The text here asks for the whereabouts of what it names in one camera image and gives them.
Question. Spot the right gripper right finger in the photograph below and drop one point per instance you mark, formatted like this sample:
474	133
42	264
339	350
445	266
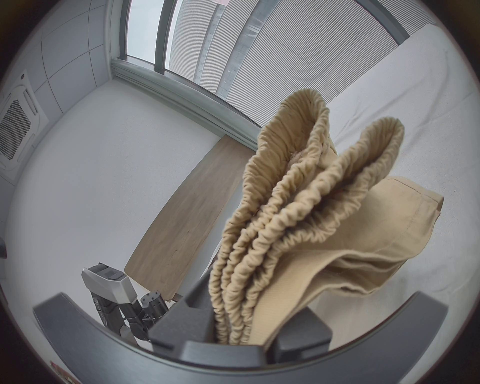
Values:
303	333

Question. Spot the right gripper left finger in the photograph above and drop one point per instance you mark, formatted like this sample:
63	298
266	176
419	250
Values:
187	322

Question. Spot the tan shorts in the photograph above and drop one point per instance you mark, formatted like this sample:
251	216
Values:
307	225

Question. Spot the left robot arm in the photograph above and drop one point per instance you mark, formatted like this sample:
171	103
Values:
112	285

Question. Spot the bed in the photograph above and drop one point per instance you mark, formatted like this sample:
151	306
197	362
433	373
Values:
431	112

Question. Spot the white ceiling air conditioner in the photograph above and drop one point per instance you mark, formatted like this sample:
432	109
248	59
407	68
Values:
17	127

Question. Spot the window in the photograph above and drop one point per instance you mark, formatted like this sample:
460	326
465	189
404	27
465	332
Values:
262	45

